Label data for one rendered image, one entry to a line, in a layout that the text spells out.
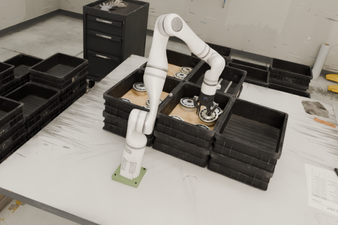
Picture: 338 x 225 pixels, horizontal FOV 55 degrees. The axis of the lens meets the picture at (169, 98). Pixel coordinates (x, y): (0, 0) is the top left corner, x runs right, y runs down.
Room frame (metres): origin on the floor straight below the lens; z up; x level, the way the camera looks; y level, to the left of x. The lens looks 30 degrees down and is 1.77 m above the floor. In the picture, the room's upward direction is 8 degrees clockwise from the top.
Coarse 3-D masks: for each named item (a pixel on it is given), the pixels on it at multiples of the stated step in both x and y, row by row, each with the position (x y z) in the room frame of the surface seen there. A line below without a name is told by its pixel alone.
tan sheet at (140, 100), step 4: (128, 92) 1.62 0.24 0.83; (132, 92) 1.63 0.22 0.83; (164, 92) 1.69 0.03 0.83; (124, 96) 1.57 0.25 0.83; (128, 96) 1.58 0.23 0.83; (132, 96) 1.58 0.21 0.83; (136, 96) 1.59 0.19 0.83; (140, 96) 1.60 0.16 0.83; (144, 96) 1.60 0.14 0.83; (160, 96) 1.63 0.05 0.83; (164, 96) 1.64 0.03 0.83; (132, 100) 1.54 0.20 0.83; (136, 100) 1.55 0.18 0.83; (140, 100) 1.55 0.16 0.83; (144, 100) 1.56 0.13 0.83; (136, 104) 1.50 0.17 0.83; (140, 104) 1.51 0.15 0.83; (144, 104) 1.52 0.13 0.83
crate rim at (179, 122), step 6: (192, 84) 1.65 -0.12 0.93; (228, 96) 1.57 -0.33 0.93; (228, 102) 1.50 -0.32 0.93; (162, 108) 1.35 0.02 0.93; (156, 114) 1.30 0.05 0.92; (162, 114) 1.29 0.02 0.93; (168, 120) 1.27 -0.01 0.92; (174, 120) 1.26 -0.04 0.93; (180, 120) 1.26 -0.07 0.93; (186, 126) 1.24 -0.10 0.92; (192, 126) 1.23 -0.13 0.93; (198, 126) 1.24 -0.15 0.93; (216, 126) 1.26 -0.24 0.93; (198, 132) 1.22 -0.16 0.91; (204, 132) 1.21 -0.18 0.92; (210, 132) 1.20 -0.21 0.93
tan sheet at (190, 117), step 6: (174, 108) 1.52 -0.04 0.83; (180, 108) 1.53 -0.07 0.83; (174, 114) 1.46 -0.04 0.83; (180, 114) 1.47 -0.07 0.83; (186, 114) 1.48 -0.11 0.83; (192, 114) 1.49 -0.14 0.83; (186, 120) 1.42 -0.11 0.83; (192, 120) 1.43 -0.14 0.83; (198, 120) 1.44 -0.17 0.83; (210, 126) 1.40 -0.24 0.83
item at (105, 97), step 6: (132, 72) 1.69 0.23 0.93; (126, 78) 1.60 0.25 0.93; (168, 78) 1.69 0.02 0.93; (174, 78) 1.69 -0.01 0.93; (180, 84) 1.63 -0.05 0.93; (108, 90) 1.44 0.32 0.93; (174, 90) 1.54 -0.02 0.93; (108, 96) 1.38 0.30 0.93; (168, 96) 1.47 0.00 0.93; (114, 102) 1.37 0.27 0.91; (120, 102) 1.36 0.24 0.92; (126, 102) 1.35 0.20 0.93; (162, 102) 1.40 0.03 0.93; (132, 108) 1.33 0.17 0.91; (138, 108) 1.32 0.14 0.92; (144, 108) 1.32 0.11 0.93
